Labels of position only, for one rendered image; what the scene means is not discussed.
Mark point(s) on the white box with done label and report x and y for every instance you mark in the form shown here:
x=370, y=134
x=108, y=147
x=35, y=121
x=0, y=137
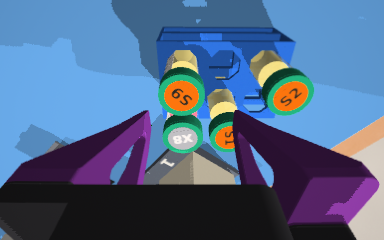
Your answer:
x=57, y=145

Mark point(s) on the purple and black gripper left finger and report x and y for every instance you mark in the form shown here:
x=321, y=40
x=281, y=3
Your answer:
x=91, y=159

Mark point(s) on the blue tube rack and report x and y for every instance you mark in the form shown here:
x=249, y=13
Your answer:
x=230, y=59

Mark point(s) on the blue bench mat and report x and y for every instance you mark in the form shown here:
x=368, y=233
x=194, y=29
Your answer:
x=72, y=68

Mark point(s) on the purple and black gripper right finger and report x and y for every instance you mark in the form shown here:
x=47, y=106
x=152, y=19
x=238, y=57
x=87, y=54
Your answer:
x=315, y=185

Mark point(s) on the test tube with pink liquid and green cap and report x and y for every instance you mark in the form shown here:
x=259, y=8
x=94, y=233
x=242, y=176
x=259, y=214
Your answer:
x=182, y=134

